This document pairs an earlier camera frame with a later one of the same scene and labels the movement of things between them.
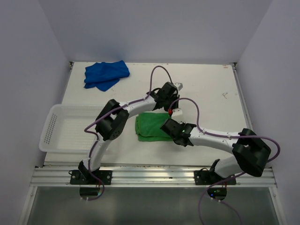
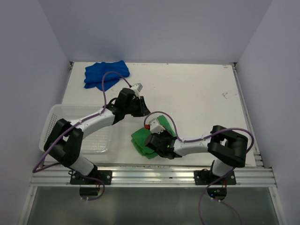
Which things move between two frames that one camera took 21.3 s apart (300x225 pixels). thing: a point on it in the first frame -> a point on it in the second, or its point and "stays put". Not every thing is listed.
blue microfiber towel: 105,75 stays put
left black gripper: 175,96 -> 143,110
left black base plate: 82,177 stays put
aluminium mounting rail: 141,176 stays put
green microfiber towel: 147,126 -> 139,138
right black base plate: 209,177 stays put
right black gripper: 182,123 -> 164,132
